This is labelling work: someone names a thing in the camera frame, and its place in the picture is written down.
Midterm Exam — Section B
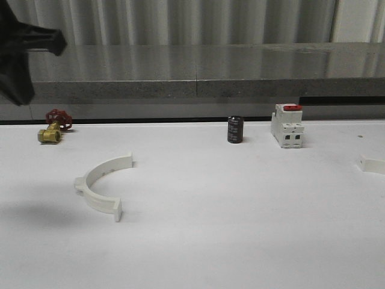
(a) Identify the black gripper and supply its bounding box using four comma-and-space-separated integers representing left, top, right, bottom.
1, 1, 67, 106

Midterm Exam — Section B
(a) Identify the white curved pipe clamp half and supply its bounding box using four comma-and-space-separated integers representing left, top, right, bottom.
74, 152, 133, 222

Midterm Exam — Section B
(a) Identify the brass valve red handwheel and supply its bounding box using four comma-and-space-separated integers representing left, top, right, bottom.
37, 109, 72, 143

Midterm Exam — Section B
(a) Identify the black cylindrical capacitor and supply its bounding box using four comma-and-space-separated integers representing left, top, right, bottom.
227, 116, 244, 144

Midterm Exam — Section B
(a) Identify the grey stone countertop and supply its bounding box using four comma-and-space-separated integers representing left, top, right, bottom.
16, 43, 384, 105

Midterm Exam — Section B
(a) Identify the white circuit breaker red switch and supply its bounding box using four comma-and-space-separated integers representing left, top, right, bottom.
271, 104, 304, 149

